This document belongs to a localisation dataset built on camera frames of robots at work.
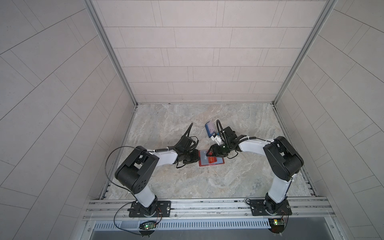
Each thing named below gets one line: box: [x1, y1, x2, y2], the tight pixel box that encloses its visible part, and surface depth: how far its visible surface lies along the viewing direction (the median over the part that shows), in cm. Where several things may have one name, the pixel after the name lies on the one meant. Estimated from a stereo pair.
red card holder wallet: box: [198, 149, 225, 167], surface depth 88 cm
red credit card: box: [208, 156, 218, 164], surface depth 88 cm
